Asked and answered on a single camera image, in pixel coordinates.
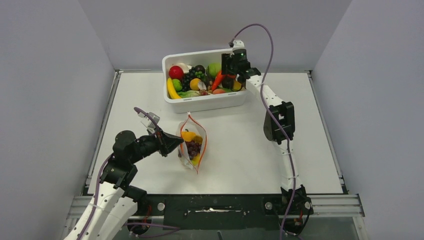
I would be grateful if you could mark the yellow toy lemon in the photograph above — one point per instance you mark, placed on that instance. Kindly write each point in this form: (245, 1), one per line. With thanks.
(194, 84)

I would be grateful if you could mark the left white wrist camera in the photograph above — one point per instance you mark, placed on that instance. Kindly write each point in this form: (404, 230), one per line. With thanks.
(149, 122)

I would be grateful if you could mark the aluminium table frame rail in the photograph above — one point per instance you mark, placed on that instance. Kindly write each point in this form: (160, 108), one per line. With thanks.
(80, 201)

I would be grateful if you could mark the dark toy eggplant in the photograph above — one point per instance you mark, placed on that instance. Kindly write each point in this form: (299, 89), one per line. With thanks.
(227, 82)

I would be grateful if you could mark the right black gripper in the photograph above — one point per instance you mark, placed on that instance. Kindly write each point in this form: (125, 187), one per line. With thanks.
(226, 59)

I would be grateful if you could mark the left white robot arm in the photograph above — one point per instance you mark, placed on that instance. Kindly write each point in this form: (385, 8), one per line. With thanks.
(115, 199)

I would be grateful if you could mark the green toy cabbage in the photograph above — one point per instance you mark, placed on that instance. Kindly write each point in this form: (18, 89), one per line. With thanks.
(213, 69)

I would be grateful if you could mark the clear orange-zip bag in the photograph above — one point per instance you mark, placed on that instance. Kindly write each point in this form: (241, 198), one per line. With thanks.
(193, 125)

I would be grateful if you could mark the white plastic food bin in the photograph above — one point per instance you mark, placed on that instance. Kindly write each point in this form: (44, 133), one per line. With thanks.
(199, 103)

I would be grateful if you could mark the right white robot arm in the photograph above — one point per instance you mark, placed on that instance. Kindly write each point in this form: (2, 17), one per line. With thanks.
(279, 127)

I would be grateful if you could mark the black toy grapes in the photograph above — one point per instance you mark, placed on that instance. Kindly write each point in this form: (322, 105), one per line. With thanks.
(195, 72)

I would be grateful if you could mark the single yellow toy banana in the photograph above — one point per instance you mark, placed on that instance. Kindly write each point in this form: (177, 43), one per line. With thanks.
(171, 89)

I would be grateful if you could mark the white toy mushroom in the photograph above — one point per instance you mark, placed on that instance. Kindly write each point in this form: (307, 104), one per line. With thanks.
(202, 86)

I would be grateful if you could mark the red toy apple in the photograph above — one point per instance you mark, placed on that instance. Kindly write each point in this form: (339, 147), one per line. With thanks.
(176, 72)

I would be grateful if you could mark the yellow toy bell pepper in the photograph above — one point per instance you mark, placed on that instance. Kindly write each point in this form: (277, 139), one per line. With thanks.
(188, 136)

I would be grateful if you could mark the yellow toy banana bunch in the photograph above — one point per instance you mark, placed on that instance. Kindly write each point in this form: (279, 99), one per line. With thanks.
(196, 160)

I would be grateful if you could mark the yellow toy fruit slice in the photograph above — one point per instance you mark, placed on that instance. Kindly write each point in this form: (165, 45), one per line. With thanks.
(237, 86)

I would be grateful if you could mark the white toy garlic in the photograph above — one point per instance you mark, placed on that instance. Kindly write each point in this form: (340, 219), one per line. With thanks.
(185, 68)

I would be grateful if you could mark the toy peach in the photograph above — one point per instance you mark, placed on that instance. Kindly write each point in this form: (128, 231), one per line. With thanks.
(218, 91)

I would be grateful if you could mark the dark purple toy grapes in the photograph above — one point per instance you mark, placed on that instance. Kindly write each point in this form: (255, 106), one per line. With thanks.
(193, 148)

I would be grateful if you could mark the green toy leaf vegetable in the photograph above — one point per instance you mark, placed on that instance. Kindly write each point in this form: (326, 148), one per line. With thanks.
(189, 94)

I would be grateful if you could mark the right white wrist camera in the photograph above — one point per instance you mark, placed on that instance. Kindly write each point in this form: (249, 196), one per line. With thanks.
(236, 44)

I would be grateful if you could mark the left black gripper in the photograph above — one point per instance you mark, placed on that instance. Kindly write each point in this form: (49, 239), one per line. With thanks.
(166, 142)

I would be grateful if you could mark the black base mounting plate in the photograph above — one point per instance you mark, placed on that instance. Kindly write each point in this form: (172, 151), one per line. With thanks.
(172, 212)

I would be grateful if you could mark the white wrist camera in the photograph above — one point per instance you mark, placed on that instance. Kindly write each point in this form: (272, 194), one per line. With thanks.
(149, 122)
(236, 44)

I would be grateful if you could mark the toy carrot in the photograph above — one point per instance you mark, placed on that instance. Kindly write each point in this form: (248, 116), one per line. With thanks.
(218, 80)

